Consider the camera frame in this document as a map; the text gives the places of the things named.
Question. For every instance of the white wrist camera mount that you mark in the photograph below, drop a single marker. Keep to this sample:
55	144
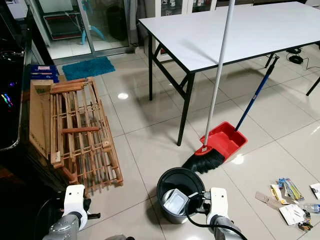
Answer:
219	202
74	200

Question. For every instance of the broom red head black bristles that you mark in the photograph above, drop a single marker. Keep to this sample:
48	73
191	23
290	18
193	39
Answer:
220	60

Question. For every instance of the yellow snack wrapper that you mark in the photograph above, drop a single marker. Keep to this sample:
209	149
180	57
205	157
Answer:
277	194

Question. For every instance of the white table black legs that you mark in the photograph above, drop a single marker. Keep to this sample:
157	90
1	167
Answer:
230	35

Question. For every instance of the white paper bag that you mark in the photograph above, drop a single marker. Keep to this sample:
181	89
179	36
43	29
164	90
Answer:
292	214

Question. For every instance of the teal floor mat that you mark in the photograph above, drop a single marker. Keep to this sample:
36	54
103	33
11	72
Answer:
87	68

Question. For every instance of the blue printed boxes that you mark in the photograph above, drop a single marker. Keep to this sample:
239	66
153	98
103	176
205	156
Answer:
44	73

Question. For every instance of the brown cardboard box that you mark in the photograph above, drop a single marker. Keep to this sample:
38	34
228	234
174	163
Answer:
39	117

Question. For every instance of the white glass-front cabinet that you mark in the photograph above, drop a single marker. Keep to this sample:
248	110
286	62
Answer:
170	6

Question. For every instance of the clear plastic bottle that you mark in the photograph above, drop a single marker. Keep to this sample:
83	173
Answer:
311	208

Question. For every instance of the black power adapter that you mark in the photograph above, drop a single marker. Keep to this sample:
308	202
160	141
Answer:
296	59

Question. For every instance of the black plastic bucket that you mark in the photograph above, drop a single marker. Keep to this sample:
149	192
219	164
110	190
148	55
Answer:
166	181

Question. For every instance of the brown cardboard scrap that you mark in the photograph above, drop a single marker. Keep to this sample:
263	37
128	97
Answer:
266	200

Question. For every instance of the glass sliding door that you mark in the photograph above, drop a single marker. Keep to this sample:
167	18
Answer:
105	25

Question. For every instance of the folded wooden slat rack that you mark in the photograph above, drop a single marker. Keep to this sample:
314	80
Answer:
80	135

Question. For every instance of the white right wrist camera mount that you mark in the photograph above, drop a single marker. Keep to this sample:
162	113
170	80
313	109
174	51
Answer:
219	202

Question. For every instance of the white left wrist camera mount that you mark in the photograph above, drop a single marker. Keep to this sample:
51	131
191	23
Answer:
74	200

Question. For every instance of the blue yellow packet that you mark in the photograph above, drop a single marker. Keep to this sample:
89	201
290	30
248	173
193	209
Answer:
291	189

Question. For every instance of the clear plastic food container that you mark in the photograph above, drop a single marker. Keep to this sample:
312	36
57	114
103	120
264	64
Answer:
175	202

